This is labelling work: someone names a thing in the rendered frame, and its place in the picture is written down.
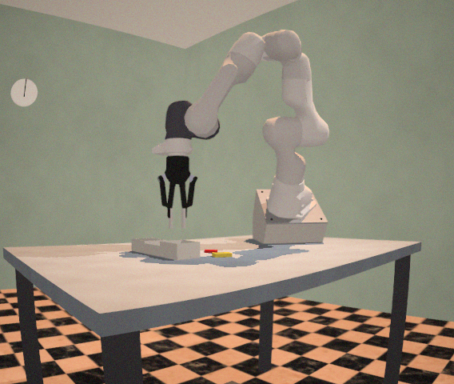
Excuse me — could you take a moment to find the grey rack of three bins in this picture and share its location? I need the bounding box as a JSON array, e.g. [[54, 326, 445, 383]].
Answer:
[[131, 238, 201, 260]]

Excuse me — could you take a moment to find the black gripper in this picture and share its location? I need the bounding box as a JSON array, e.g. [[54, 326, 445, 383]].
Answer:
[[157, 156, 197, 229]]

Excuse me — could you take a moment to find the yellow-orange flat square block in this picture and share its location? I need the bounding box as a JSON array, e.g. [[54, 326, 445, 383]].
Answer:
[[212, 252, 232, 258]]

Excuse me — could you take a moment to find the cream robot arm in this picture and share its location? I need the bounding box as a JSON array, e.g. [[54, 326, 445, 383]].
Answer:
[[152, 30, 329, 219]]

